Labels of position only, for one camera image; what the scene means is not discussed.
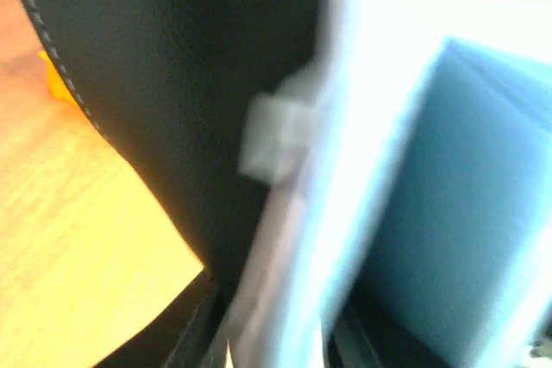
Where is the yellow bin right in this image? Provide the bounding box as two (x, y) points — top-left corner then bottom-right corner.
(38, 51), (78, 108)

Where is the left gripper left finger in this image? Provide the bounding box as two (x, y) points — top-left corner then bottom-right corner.
(97, 271), (224, 368)

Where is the black card holder wallet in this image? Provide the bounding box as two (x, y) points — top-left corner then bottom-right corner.
(15, 0), (552, 368)

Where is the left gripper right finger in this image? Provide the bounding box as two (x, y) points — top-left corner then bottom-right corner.
(327, 312), (431, 367)

